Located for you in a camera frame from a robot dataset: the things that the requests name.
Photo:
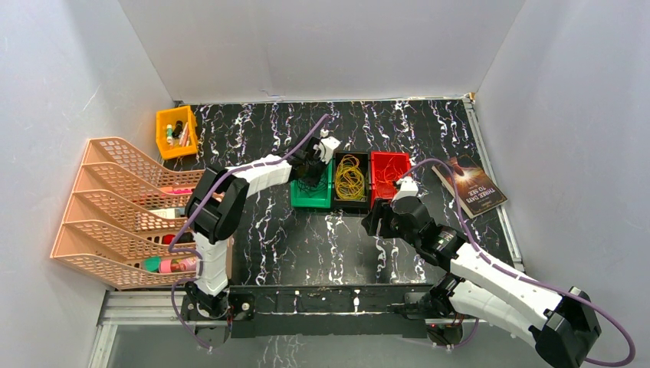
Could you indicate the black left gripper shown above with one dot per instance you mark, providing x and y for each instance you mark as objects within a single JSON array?
[{"x": 311, "y": 169}]

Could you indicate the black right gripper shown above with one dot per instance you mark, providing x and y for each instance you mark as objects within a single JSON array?
[{"x": 370, "y": 222}]

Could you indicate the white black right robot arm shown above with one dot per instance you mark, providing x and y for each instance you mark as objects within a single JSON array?
[{"x": 561, "y": 328}]

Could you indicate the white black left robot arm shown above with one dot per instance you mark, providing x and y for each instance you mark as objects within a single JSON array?
[{"x": 217, "y": 203}]

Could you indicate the black plastic bin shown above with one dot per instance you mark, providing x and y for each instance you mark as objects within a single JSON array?
[{"x": 351, "y": 187}]

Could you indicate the green plastic bin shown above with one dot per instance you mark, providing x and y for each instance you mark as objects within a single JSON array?
[{"x": 313, "y": 197}]

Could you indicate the red plastic bin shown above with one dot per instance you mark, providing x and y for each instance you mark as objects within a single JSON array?
[{"x": 385, "y": 169}]

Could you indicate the dark paperback book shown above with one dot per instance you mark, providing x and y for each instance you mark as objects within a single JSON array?
[{"x": 477, "y": 191}]

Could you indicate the yellow plastic bin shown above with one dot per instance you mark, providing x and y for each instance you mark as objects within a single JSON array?
[{"x": 176, "y": 134}]

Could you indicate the green capped pink bottle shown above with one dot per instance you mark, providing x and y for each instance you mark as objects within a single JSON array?
[{"x": 168, "y": 266}]

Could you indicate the peach plastic file rack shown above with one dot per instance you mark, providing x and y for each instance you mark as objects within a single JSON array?
[{"x": 121, "y": 213}]

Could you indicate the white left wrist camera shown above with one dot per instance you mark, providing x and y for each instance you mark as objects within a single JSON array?
[{"x": 326, "y": 146}]

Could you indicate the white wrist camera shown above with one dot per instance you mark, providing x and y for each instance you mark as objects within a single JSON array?
[
  {"x": 407, "y": 187},
  {"x": 326, "y": 146}
]

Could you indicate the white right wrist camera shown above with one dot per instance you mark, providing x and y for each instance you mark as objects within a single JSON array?
[{"x": 407, "y": 187}]

